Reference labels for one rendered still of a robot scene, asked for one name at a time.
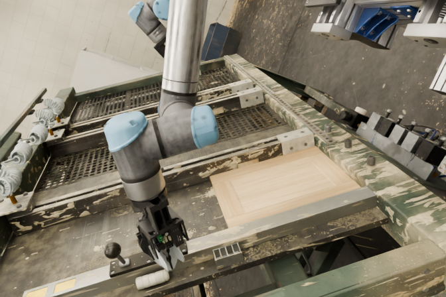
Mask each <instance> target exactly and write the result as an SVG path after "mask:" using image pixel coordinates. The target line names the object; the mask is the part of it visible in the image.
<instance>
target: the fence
mask: <svg viewBox="0 0 446 297"><path fill-rule="evenodd" d="M375 207H377V195H376V194H375V193H374V192H373V191H372V190H371V189H369V188H368V187H367V186H365V187H361V188H358V189H355V190H351V191H349V192H345V193H342V194H339V195H336V196H332V197H329V198H325V199H323V200H319V201H316V202H313V203H310V204H306V205H303V206H299V207H297V208H293V209H289V210H287V211H283V212H280V213H277V214H273V215H270V216H267V217H263V218H261V219H257V220H254V221H251V222H248V223H244V224H241V225H237V226H235V227H231V228H228V229H225V230H222V231H218V232H215V233H211V234H209V235H205V236H202V237H199V238H196V239H192V240H190V241H186V245H187V250H188V254H186V255H183V256H184V258H185V261H184V262H182V261H180V260H179V259H178V260H177V263H176V265H175V268H174V269H173V270H170V271H168V272H173V271H175V270H179V269H182V268H185V267H189V266H191V265H195V264H198V263H201V262H204V261H208V260H210V259H214V255H213V252H212V250H215V249H218V248H221V247H224V246H227V245H231V244H233V243H237V242H238V244H239V247H240V250H242V249H245V248H248V247H252V246H254V245H258V244H260V243H265V242H267V241H271V240H273V239H277V238H280V237H283V236H286V235H289V234H292V233H296V232H298V231H302V230H305V229H308V228H311V227H314V226H317V225H321V224H324V223H327V222H330V221H334V220H336V219H340V218H342V217H346V216H349V215H352V214H355V213H358V212H362V211H365V210H368V209H371V208H375ZM159 270H165V268H163V267H161V266H160V265H158V264H155V265H151V266H148V267H145V268H141V269H138V270H135V271H131V272H128V273H125V274H121V275H119V276H115V277H113V278H110V276H109V273H110V265H108V266H105V267H102V268H97V269H95V270H91V271H88V272H85V273H82V274H78V275H76V276H72V277H69V278H65V279H63V280H59V281H56V282H52V283H50V284H46V285H43V286H39V287H37V288H33V289H30V290H26V291H24V294H23V297H27V294H28V293H29V292H33V291H36V290H40V289H42V288H46V287H48V288H47V291H46V295H45V296H43V297H93V296H97V295H100V294H103V293H106V292H110V291H112V290H116V289H118V288H122V287H125V286H129V285H131V284H135V283H136V282H135V279H136V278H138V277H140V276H144V275H146V274H151V273H153V272H157V271H159ZM72 279H76V281H75V285H74V287H73V288H69V289H66V290H63V291H60V292H56V293H54V289H55V286H56V284H59V283H61V282H66V281H68V280H72Z"/></svg>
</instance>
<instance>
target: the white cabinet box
mask: <svg viewBox="0 0 446 297"><path fill-rule="evenodd" d="M157 73H160V72H158V71H155V70H152V69H149V68H146V67H144V66H140V65H138V64H134V63H132V62H128V61H126V60H123V59H121V58H117V57H115V56H111V55H109V54H105V53H103V52H100V51H97V50H94V49H91V48H88V47H84V48H83V49H81V51H80V54H79V57H78V61H77V64H76V68H75V71H74V75H73V78H72V82H71V84H70V88H71V87H74V89H75V91H76V93H78V92H82V91H87V90H90V89H95V88H100V87H103V86H108V85H111V84H116V83H120V82H124V81H128V80H132V79H135V78H140V77H143V76H148V75H152V74H157Z"/></svg>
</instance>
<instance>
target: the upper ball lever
mask: <svg viewBox="0 0 446 297"><path fill-rule="evenodd" d="M120 253H121V246H120V245H119V244H118V243H116V242H111V243H108V244H107V245H106V246H105V249H104V254H105V256H106V257H107V258H109V259H116V258H117V259H118V260H119V267H121V268H122V267H126V266H129V265H130V259H129V258H126V259H123V257H122V256H121V255H120Z"/></svg>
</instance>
